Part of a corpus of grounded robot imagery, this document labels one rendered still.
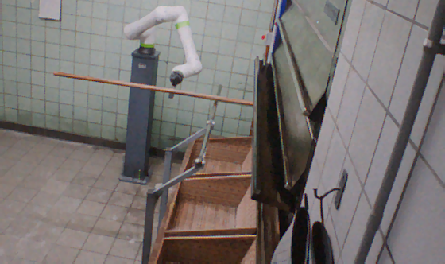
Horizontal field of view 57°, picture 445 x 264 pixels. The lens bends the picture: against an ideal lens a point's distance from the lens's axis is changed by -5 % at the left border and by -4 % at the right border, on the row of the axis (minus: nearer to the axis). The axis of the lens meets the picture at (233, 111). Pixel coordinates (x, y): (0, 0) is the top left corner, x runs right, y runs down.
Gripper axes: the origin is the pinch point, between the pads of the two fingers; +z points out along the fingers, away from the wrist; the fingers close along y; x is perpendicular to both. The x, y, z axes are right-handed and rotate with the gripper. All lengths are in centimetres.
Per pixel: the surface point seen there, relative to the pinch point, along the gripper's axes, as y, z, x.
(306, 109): -57, 153, -61
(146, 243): 54, 95, -9
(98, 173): 119, -64, 67
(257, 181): -28, 150, -52
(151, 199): 26, 95, -9
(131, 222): 118, -2, 20
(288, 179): -31, 151, -62
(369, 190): -64, 209, -64
